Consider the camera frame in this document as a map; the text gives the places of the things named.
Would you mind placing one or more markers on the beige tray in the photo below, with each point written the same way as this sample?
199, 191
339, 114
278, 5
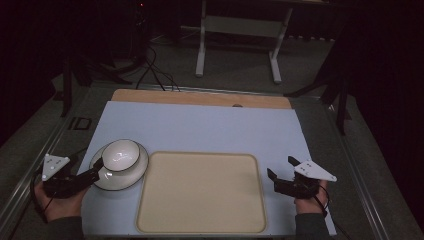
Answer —
200, 193

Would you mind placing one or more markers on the pale blue table mat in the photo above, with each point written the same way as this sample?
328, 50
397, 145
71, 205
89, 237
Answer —
200, 128

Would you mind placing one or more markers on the person's right hand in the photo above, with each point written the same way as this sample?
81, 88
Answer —
310, 205

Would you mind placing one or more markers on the black tripod stand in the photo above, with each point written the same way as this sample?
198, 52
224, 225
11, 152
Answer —
333, 86

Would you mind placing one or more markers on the person's left hand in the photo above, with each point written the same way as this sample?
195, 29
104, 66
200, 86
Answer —
61, 206

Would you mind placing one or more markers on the white metal stand frame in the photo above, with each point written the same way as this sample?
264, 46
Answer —
240, 26

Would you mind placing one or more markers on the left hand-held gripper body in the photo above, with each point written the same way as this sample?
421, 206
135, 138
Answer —
55, 166

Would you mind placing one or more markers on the white plate with dark rim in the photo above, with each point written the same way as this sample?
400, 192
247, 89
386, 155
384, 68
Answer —
128, 176

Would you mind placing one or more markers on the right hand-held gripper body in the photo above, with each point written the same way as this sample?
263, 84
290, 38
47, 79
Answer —
308, 181

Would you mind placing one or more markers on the metal floor rail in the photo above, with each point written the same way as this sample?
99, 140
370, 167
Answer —
30, 180
358, 180

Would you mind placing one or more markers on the white bowl with dark rim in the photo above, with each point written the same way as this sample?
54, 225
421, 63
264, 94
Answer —
120, 155

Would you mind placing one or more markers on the black floor socket plate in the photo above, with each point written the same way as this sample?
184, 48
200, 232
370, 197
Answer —
80, 123

